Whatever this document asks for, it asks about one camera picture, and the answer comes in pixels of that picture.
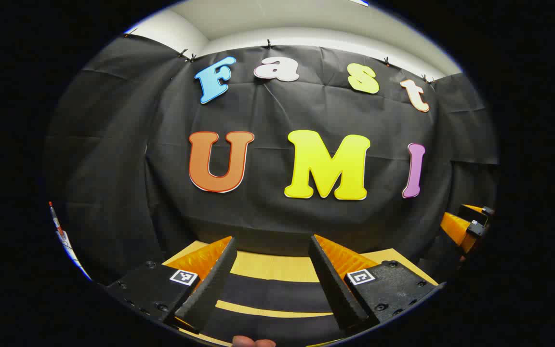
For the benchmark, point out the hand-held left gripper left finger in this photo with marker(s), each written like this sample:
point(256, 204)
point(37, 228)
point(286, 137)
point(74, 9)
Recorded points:
point(210, 289)

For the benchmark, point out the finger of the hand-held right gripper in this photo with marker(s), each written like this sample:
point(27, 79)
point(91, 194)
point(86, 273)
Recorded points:
point(455, 229)
point(477, 213)

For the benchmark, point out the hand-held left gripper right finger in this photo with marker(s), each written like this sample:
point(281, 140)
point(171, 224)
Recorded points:
point(330, 289)

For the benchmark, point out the black backdrop cloth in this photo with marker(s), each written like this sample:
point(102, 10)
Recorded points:
point(268, 111)

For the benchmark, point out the dark grey jeans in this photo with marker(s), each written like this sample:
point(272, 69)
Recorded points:
point(272, 294)

